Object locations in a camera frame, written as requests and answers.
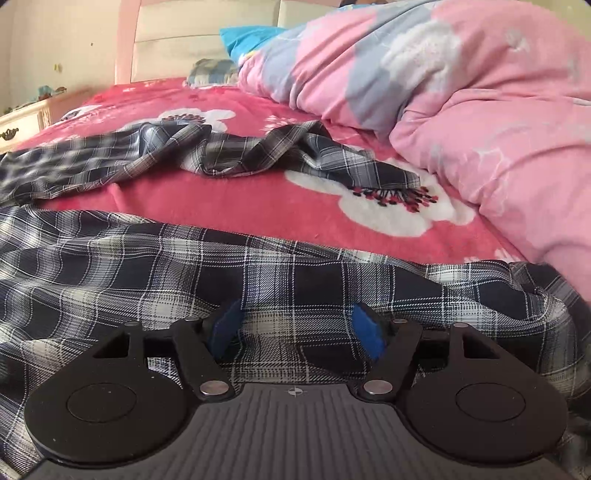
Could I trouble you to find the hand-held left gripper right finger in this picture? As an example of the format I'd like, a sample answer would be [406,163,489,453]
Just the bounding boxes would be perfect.
[351,302,502,402]

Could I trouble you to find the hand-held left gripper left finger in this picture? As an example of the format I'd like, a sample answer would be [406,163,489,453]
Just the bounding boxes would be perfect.
[92,300,243,402]

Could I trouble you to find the black white plaid pants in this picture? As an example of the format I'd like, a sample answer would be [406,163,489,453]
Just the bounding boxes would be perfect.
[0,121,591,476]

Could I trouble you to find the red floral blanket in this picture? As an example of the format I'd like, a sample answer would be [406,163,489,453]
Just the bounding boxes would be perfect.
[28,76,532,268]

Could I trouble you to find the pink grey floral quilt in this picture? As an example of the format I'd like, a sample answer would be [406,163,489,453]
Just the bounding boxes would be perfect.
[238,0,591,303]

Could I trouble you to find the plaid pillow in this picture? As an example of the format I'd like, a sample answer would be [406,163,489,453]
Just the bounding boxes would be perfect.
[185,58,241,88]

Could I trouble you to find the cream nightstand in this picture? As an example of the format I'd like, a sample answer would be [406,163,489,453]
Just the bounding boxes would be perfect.
[0,88,93,153]

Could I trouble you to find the blue cartoon print blanket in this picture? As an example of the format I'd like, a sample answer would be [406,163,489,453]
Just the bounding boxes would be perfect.
[219,25,287,65]

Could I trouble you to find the pink white headboard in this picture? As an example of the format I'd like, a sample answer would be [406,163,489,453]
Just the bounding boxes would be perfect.
[113,0,342,86]

